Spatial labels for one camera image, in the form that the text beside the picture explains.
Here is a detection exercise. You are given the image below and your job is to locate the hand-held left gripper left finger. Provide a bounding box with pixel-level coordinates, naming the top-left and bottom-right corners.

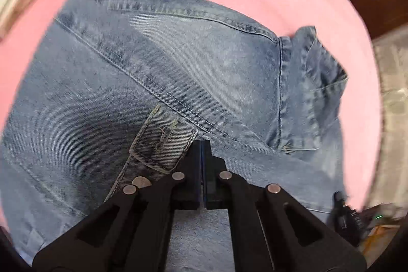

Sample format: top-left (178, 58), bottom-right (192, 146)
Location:
top-left (32, 140), bottom-right (203, 272)

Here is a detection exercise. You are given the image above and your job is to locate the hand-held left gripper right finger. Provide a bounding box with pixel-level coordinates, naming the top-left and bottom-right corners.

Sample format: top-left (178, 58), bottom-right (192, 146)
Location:
top-left (203, 140), bottom-right (367, 272)

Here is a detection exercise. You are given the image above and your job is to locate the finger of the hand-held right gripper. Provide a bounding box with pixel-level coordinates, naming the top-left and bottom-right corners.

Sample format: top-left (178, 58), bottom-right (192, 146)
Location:
top-left (331, 192), bottom-right (362, 239)

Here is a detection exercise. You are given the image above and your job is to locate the blue denim jacket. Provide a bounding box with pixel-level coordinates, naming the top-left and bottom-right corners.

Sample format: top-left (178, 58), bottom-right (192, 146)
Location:
top-left (0, 0), bottom-right (349, 272)

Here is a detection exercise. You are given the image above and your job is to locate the brown wooden door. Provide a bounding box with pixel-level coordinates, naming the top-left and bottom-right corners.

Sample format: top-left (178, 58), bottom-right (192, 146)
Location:
top-left (346, 0), bottom-right (408, 40)

